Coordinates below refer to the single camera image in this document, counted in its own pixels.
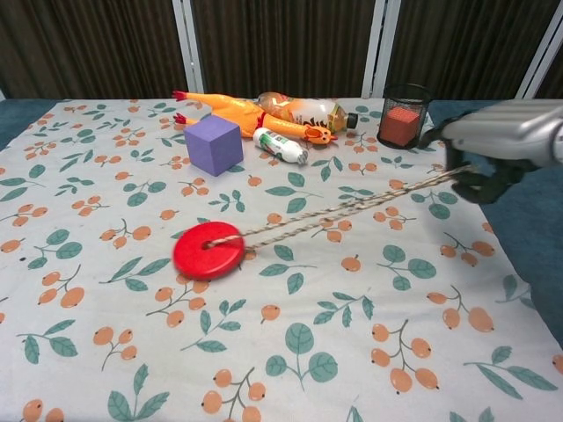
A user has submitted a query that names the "clear bottle with amber liquid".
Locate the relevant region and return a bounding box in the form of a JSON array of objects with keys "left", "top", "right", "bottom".
[{"left": 257, "top": 91, "right": 360, "bottom": 135}]

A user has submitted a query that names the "floral print tablecloth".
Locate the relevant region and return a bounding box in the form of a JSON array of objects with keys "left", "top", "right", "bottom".
[{"left": 0, "top": 97, "right": 563, "bottom": 422}]

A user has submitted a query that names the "black mesh pen holder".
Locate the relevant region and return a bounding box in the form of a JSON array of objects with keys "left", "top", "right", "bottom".
[{"left": 377, "top": 83, "right": 433, "bottom": 149}]

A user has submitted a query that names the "dark brown pleated screen panel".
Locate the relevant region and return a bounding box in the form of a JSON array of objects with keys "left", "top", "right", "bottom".
[
  {"left": 0, "top": 0, "right": 187, "bottom": 100},
  {"left": 388, "top": 0, "right": 556, "bottom": 101},
  {"left": 191, "top": 0, "right": 378, "bottom": 98}
]

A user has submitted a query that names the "purple foam cube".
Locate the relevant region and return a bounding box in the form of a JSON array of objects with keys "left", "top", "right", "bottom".
[{"left": 183, "top": 114, "right": 245, "bottom": 178}]

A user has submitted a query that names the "red disc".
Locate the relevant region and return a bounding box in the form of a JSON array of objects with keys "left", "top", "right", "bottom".
[{"left": 172, "top": 222, "right": 250, "bottom": 281}]

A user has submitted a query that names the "white metal frame post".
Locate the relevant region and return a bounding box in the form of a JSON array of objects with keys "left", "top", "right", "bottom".
[
  {"left": 171, "top": 0, "right": 206, "bottom": 90},
  {"left": 361, "top": 0, "right": 399, "bottom": 98},
  {"left": 514, "top": 0, "right": 563, "bottom": 101}
]

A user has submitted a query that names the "beige braided rope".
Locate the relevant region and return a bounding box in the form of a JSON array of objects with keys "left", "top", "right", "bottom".
[{"left": 204, "top": 163, "right": 474, "bottom": 252}]

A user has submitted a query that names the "small white plastic bottle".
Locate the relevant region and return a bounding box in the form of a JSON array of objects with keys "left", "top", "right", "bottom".
[{"left": 252, "top": 127, "right": 310, "bottom": 167}]

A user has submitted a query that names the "orange cube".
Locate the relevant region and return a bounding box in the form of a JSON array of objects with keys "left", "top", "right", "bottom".
[{"left": 379, "top": 107, "right": 418, "bottom": 145}]

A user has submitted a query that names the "yellow rubber chicken toy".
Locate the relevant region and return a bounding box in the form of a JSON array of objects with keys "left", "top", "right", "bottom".
[{"left": 172, "top": 90, "right": 340, "bottom": 149}]

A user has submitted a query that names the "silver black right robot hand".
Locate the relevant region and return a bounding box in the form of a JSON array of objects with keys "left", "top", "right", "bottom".
[{"left": 417, "top": 98, "right": 563, "bottom": 206}]

